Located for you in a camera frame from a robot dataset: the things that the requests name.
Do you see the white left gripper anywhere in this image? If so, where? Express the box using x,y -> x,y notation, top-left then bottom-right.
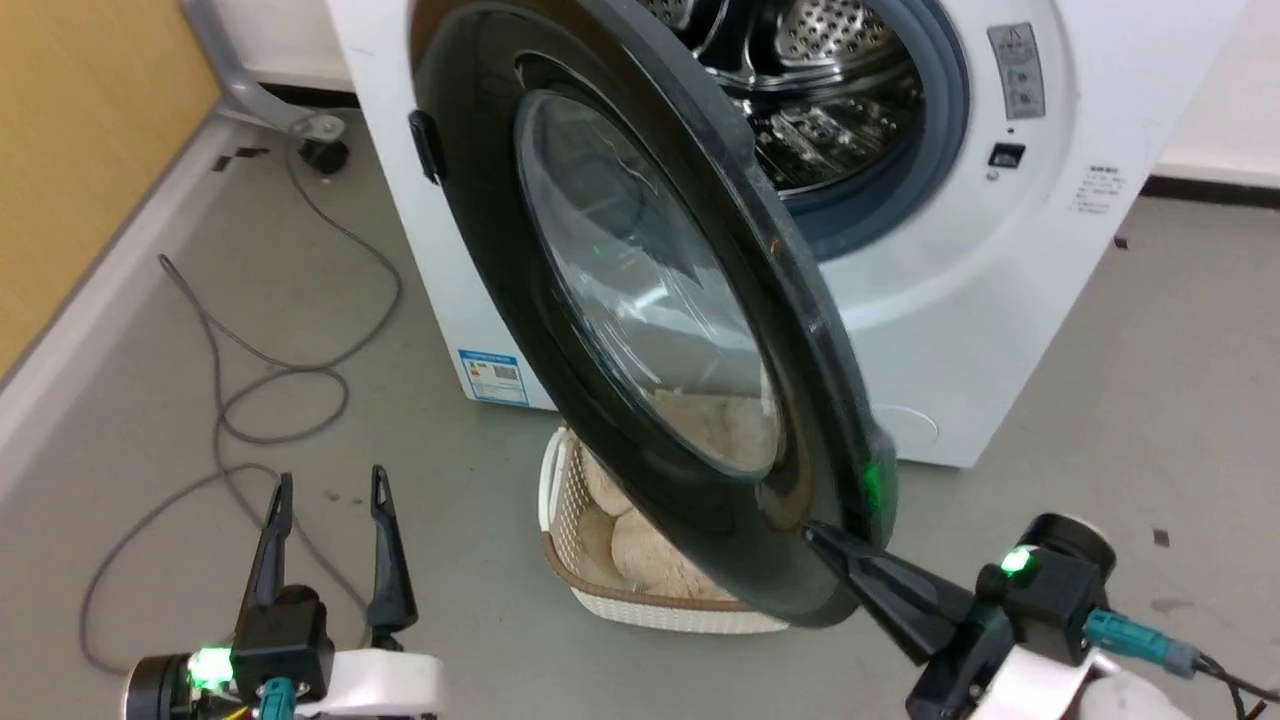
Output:
240,465 -> 443,720

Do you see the dark white right gripper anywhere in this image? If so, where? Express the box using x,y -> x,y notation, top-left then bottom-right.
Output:
803,523 -> 1093,720

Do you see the dark round washing machine door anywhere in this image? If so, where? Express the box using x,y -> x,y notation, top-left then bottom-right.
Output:
408,0 -> 898,629

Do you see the white front-load washing machine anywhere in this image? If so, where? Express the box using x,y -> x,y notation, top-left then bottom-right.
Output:
325,0 -> 1247,469

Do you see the grey-blue rubber door gasket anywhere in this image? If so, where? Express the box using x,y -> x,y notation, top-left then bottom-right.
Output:
700,0 -> 972,264

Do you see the round white filter cover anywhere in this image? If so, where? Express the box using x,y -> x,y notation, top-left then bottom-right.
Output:
872,404 -> 942,463

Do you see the blue white energy label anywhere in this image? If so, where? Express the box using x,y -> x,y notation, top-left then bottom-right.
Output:
457,347 -> 530,407

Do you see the white woven laundry basket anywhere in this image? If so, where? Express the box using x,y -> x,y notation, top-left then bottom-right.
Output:
537,426 -> 792,637

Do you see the beige fluffy clothing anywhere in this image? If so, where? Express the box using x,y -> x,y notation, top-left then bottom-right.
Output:
577,445 -> 743,603

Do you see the black caster wheel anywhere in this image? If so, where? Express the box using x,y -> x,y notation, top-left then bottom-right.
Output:
299,137 -> 352,177

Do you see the grey metal stand leg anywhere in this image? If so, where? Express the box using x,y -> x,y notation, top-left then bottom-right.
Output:
180,0 -> 347,142

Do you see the perforated steel washer drum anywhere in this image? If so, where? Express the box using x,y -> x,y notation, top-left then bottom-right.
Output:
640,0 -> 927,197

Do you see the grey warning sticker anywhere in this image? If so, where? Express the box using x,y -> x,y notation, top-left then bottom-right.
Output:
987,22 -> 1048,122

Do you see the grey floor cable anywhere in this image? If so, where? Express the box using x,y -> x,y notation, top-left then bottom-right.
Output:
79,118 -> 404,677

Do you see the teal plug black cable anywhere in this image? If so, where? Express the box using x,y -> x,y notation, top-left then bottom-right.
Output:
1084,606 -> 1280,703

